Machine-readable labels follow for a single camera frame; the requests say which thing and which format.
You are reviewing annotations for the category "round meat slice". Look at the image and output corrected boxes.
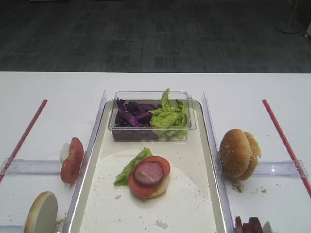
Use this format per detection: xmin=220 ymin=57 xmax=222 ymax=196
xmin=134 ymin=162 xmax=164 ymax=186

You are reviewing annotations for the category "green lettuce in container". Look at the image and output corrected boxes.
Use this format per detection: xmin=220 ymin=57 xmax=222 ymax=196
xmin=149 ymin=88 xmax=188 ymax=140

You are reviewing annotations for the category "lettuce leaf on tray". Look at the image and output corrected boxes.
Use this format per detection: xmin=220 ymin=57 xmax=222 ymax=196
xmin=114 ymin=148 xmax=153 ymax=186

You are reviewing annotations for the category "tomato slice on tray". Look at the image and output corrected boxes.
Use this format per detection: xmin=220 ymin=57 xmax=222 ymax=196
xmin=128 ymin=156 xmax=171 ymax=199

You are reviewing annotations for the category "upright tomato slice left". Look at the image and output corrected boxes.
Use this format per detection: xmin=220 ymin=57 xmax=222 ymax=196
xmin=60 ymin=137 xmax=85 ymax=184

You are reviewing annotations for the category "stack of meat slices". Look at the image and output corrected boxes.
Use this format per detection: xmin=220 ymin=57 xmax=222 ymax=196
xmin=235 ymin=216 xmax=263 ymax=233

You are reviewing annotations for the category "clear plastic container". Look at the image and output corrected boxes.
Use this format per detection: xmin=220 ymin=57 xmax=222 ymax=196
xmin=108 ymin=90 xmax=196 ymax=141

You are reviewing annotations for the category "shredded purple cabbage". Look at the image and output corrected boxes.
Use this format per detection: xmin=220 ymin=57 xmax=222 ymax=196
xmin=115 ymin=99 xmax=160 ymax=127

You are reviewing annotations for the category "bottom bun on tray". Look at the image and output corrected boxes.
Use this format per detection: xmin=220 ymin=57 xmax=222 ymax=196
xmin=144 ymin=167 xmax=170 ymax=199

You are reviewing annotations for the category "sesame bun top front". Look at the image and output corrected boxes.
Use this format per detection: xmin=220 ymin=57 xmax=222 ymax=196
xmin=219 ymin=129 xmax=251 ymax=178

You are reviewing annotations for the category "sesame bun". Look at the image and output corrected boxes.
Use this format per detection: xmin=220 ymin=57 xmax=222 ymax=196
xmin=239 ymin=132 xmax=261 ymax=181
xmin=219 ymin=129 xmax=251 ymax=178

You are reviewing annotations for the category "white metal tray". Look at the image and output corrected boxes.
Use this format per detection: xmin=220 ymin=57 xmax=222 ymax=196
xmin=63 ymin=100 xmax=234 ymax=233

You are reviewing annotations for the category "sesame bun top rear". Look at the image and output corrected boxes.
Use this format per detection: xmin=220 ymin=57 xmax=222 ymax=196
xmin=239 ymin=132 xmax=261 ymax=181

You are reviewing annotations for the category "red strip right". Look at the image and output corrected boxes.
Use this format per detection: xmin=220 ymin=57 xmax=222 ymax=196
xmin=262 ymin=99 xmax=311 ymax=196

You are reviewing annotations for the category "red strip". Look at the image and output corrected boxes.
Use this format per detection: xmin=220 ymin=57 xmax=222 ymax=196
xmin=262 ymin=99 xmax=311 ymax=196
xmin=0 ymin=99 xmax=48 ymax=181

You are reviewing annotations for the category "red strip left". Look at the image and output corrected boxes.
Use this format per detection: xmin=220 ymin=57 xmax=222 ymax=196
xmin=0 ymin=99 xmax=48 ymax=181

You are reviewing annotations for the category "clear holder upper right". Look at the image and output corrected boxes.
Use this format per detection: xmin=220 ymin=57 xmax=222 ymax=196
xmin=252 ymin=160 xmax=308 ymax=178

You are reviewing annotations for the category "clear holder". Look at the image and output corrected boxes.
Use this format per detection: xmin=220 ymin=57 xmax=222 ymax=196
xmin=0 ymin=158 xmax=62 ymax=175
xmin=252 ymin=160 xmax=308 ymax=178

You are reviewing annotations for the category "clear holder upper left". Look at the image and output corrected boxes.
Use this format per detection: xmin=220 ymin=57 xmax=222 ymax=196
xmin=0 ymin=158 xmax=62 ymax=175

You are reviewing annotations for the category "upright bun half left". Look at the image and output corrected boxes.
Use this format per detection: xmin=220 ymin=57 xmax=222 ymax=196
xmin=23 ymin=191 xmax=58 ymax=233

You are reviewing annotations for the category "white floor stand base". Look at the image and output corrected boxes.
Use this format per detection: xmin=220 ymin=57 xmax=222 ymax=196
xmin=275 ymin=0 xmax=301 ymax=34

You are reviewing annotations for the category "clear rail right of tray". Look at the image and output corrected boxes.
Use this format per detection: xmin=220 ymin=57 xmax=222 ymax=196
xmin=202 ymin=92 xmax=236 ymax=233

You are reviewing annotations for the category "clear rail of tray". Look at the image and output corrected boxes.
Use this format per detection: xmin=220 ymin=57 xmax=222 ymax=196
xmin=61 ymin=92 xmax=107 ymax=233
xmin=202 ymin=92 xmax=236 ymax=233

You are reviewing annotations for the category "clear rail left of tray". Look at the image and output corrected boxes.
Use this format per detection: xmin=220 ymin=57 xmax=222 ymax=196
xmin=61 ymin=92 xmax=107 ymax=233

